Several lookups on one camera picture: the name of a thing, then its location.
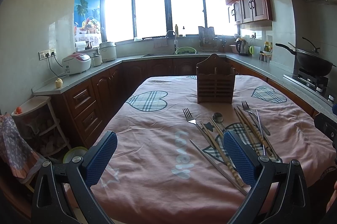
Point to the kitchen window frame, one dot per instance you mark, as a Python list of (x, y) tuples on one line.
[(132, 20)]

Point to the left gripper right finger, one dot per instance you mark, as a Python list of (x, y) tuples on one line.
[(260, 173)]

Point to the tropical beach poster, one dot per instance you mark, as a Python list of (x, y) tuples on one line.
[(87, 22)]

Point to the condiment jars rack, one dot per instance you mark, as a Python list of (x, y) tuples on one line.
[(267, 52)]

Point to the green colander basin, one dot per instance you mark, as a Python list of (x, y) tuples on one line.
[(185, 50)]

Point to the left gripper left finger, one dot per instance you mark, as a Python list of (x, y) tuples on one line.
[(50, 202)]

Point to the chrome sink faucet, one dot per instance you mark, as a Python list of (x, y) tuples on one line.
[(171, 34)]

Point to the dark brown chopstick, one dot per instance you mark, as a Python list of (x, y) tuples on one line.
[(222, 172)]

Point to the wall power socket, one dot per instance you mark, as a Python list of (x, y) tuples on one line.
[(46, 53)]

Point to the wooden lower cabinets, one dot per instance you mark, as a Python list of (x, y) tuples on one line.
[(139, 100)]

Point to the white electric pot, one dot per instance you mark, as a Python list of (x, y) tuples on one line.
[(107, 50)]

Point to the black wok with lid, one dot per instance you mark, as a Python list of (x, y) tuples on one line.
[(310, 60)]

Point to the pink heart-patterned tablecloth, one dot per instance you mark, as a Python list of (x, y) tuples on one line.
[(171, 182)]

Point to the brown wooden utensil holder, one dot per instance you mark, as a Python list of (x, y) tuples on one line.
[(215, 80)]

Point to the white red rice cooker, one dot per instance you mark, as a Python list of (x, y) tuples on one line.
[(76, 63)]

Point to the steel spoon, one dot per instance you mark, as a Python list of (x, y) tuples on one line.
[(218, 119)]

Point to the gas stove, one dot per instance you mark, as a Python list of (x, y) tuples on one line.
[(316, 85)]

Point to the small white pot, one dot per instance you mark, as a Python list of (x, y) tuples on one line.
[(96, 60)]

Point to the green cup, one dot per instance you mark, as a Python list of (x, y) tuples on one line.
[(251, 50)]

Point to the yellow detergent bottle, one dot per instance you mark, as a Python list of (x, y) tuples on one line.
[(176, 30)]

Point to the green white trash bin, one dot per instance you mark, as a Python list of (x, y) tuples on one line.
[(77, 151)]

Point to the steel electric kettle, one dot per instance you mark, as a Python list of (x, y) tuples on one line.
[(242, 47)]

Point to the light bamboo chopstick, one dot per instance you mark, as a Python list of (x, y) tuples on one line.
[(223, 156)]

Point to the right steel fork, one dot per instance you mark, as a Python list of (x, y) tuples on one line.
[(255, 118)]

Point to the dish drying rack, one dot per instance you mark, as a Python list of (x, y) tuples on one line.
[(208, 41)]

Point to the person's right hand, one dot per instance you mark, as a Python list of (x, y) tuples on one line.
[(333, 198)]

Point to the yellow apple figurine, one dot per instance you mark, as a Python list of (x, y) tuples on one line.
[(58, 83)]

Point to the white plastic shelf rack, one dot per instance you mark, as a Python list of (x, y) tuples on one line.
[(40, 128)]

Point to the brown wooden chopstick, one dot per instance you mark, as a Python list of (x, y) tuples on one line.
[(255, 148)]

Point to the left steel fork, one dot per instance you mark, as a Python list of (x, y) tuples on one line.
[(190, 119)]

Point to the patterned bamboo chopstick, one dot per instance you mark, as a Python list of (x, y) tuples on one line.
[(255, 134)]

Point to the steel fork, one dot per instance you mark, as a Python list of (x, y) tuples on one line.
[(190, 119), (255, 118)]

